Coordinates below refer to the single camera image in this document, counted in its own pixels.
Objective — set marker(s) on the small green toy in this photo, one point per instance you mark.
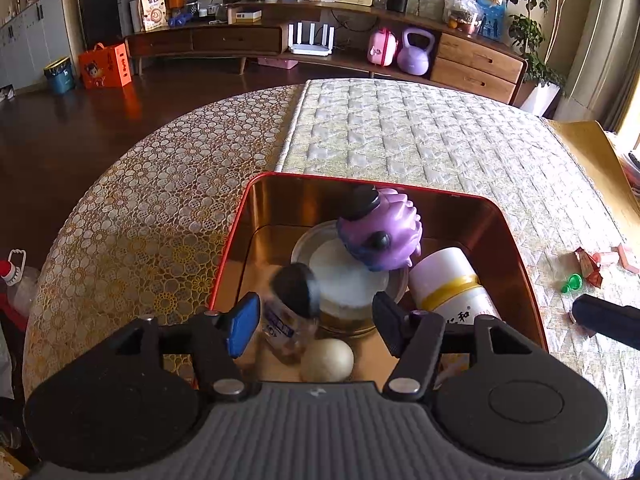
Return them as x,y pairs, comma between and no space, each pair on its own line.
571,283

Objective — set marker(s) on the purple toy figure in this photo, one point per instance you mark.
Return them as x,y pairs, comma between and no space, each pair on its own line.
385,230

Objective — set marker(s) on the black fridge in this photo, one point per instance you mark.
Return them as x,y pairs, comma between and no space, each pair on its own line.
100,10

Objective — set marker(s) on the purple kettlebell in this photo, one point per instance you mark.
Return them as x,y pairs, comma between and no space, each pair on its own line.
415,57

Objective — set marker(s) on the dark teapot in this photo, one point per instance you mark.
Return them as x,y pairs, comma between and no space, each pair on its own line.
230,1

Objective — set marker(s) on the blue toy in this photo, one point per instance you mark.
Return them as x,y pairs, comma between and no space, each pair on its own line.
180,20

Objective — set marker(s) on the cream quilted mat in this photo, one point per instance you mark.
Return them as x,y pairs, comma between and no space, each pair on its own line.
425,135

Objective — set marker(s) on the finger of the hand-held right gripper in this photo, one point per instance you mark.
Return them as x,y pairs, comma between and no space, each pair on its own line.
607,317

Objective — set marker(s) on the white snack bag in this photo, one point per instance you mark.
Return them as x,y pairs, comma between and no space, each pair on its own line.
152,10

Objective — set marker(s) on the small clear bottle black cap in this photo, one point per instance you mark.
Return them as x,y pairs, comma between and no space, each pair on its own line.
290,310

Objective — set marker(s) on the tall wall cabinet unit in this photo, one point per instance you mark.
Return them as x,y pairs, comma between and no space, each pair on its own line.
30,35

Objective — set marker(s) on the teal bucket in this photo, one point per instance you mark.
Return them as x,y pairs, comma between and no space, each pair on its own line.
60,77

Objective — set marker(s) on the wooden TV cabinet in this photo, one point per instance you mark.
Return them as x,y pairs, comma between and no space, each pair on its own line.
235,37

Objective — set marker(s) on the white bottle yellow label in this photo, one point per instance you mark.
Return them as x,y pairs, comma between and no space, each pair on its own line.
450,280

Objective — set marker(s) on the plastic bag of fruit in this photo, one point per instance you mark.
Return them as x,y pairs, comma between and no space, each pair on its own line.
462,15

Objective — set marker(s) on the white router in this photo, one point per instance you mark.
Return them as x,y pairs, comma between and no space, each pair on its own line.
310,50

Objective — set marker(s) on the small white box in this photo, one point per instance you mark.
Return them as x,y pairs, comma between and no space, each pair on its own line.
245,16

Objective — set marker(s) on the golden table mat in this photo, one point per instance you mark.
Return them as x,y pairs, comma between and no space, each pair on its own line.
590,160

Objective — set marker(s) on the cream egg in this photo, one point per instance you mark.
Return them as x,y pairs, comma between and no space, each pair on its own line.
327,360

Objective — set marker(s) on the pink tray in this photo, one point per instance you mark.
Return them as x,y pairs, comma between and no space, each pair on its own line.
277,63

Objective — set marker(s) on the pink toy case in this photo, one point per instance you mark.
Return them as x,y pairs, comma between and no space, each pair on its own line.
382,50

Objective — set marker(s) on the orange gift box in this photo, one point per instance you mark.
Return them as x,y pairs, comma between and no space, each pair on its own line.
105,67

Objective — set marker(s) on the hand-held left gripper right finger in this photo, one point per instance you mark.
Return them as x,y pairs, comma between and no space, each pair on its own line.
392,322

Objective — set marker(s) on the tall green plant white pot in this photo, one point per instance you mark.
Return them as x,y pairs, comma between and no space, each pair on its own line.
530,35

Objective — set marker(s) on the clear bottle red cap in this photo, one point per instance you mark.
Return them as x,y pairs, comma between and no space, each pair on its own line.
22,290

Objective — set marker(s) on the red tin box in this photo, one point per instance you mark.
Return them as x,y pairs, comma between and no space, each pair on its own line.
280,210

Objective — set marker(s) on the white standing air conditioner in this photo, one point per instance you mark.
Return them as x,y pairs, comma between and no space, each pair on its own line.
597,60

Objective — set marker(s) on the pink eraser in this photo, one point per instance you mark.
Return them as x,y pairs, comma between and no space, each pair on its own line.
629,257

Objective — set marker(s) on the blue picture card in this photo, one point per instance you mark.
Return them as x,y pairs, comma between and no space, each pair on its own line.
494,20

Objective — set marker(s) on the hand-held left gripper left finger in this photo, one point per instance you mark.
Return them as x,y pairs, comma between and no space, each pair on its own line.
243,325

